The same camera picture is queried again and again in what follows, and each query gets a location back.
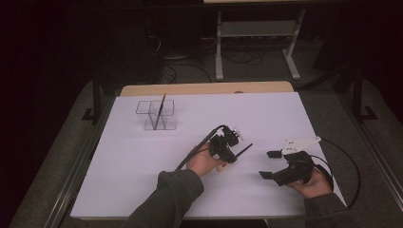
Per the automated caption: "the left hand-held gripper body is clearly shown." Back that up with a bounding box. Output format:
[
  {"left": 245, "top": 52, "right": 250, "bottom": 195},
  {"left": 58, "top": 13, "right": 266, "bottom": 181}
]
[{"left": 209, "top": 125, "right": 244, "bottom": 157}]

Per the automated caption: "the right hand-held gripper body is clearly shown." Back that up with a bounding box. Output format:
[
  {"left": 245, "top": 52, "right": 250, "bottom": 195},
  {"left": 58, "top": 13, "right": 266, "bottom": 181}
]
[{"left": 274, "top": 136, "right": 322, "bottom": 187}]

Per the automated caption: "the clear plastic compartment organizer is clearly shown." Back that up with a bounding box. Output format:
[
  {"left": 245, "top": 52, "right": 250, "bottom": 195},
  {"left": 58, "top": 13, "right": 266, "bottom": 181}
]
[{"left": 135, "top": 99, "right": 179, "bottom": 132}]

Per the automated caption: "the thin dark-handled makeup brush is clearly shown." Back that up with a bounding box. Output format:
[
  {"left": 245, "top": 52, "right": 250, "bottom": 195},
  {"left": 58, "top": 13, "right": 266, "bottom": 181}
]
[{"left": 153, "top": 93, "right": 167, "bottom": 131}]

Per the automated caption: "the person's right hand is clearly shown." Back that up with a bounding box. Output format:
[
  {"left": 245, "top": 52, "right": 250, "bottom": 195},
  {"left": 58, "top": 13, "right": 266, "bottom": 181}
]
[{"left": 286, "top": 168, "right": 335, "bottom": 200}]

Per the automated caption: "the person's left hand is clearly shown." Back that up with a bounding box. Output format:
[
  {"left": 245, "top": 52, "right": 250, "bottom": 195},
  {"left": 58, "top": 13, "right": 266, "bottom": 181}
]
[{"left": 185, "top": 142, "right": 227, "bottom": 178}]

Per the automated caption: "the black metal stand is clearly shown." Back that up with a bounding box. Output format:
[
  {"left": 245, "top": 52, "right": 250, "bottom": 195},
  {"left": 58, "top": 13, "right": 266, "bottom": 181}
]
[
  {"left": 352, "top": 63, "right": 378, "bottom": 124},
  {"left": 82, "top": 70, "right": 105, "bottom": 125}
]

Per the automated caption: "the white table cover sheet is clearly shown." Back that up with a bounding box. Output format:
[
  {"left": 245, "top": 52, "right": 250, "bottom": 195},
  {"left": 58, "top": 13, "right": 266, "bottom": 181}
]
[{"left": 69, "top": 91, "right": 346, "bottom": 220}]

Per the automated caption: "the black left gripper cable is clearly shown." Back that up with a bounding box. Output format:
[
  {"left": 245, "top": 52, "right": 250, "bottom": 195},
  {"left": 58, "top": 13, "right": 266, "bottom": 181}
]
[{"left": 175, "top": 124, "right": 226, "bottom": 172}]

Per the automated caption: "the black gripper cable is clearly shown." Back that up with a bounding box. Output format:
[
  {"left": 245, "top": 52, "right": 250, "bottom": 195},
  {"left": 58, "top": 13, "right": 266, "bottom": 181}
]
[
  {"left": 310, "top": 137, "right": 362, "bottom": 210},
  {"left": 175, "top": 124, "right": 226, "bottom": 172}
]

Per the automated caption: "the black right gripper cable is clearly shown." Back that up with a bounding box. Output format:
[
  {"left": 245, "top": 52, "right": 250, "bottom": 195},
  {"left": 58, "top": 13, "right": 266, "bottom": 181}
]
[{"left": 310, "top": 137, "right": 362, "bottom": 210}]

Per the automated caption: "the metal frame rail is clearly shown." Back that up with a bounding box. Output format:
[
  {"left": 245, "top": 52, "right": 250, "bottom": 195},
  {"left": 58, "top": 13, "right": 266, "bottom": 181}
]
[
  {"left": 336, "top": 93, "right": 403, "bottom": 198},
  {"left": 43, "top": 96, "right": 117, "bottom": 228}
]

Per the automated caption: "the black floor cable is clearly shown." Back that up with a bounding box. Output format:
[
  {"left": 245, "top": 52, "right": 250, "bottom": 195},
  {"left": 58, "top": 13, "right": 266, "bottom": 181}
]
[
  {"left": 161, "top": 62, "right": 213, "bottom": 85},
  {"left": 221, "top": 49, "right": 264, "bottom": 67}
]

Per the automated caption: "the white metal table frame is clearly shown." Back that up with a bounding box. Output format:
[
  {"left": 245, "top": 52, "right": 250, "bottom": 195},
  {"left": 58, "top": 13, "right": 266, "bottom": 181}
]
[{"left": 214, "top": 9, "right": 307, "bottom": 82}]

